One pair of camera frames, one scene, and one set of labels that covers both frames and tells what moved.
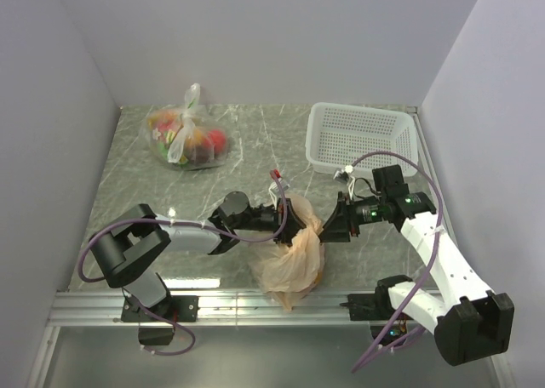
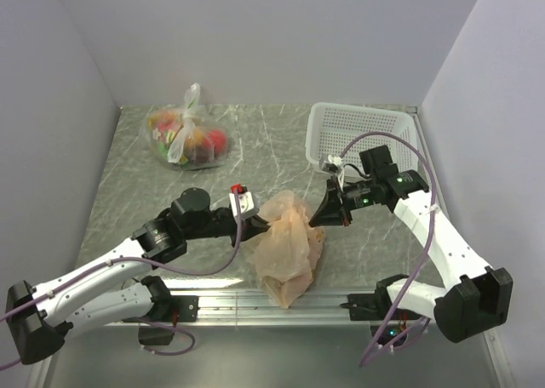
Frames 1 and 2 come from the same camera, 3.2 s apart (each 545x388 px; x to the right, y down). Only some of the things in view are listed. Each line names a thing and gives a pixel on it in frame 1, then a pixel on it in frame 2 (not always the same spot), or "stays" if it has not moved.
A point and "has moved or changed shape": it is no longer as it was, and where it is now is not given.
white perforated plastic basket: [339, 134] stays
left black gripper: [293, 225] -> [258, 225]
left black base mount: [182, 309] stays
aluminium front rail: [219, 308] stays
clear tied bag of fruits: [186, 136] stays
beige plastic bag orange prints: [289, 272] has moved or changed shape
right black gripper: [336, 229] -> [333, 210]
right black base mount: [377, 308] stays
